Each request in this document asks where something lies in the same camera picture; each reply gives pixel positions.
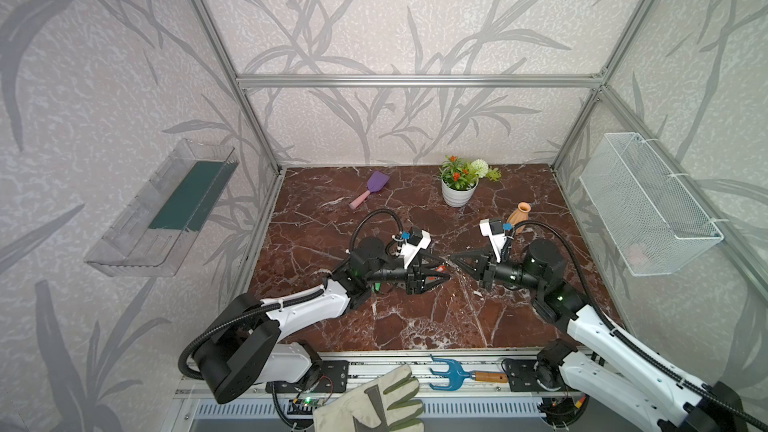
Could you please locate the white wire mesh basket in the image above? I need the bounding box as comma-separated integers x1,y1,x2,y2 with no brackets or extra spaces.
580,132,724,277

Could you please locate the blue garden hand fork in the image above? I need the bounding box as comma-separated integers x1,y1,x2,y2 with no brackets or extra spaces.
429,355,508,392

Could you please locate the white green work glove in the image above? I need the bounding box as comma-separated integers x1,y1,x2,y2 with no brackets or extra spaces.
313,365,425,432

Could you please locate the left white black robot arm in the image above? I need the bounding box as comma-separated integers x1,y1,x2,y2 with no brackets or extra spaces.
177,237,450,404

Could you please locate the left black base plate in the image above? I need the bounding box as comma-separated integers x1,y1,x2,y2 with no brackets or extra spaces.
266,360,350,394

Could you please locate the green circuit board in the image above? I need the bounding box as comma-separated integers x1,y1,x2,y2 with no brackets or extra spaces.
286,397,322,417

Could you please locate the small terracotta vase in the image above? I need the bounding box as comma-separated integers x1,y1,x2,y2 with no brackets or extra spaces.
507,202,531,225

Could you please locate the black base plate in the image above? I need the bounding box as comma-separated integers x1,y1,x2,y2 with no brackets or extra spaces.
266,360,350,394
501,357,562,392

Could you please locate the clear plastic wall tray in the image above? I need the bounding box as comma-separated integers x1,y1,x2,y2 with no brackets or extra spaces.
84,139,239,277

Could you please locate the purple pink toy spatula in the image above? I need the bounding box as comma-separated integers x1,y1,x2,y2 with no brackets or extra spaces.
349,171,389,210

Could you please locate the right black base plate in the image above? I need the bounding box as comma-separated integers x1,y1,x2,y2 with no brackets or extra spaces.
501,357,562,392

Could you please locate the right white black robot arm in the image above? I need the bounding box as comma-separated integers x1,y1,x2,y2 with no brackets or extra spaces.
451,239,767,431

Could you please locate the white pot with flowers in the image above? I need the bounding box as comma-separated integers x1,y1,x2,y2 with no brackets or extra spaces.
439,155,502,208

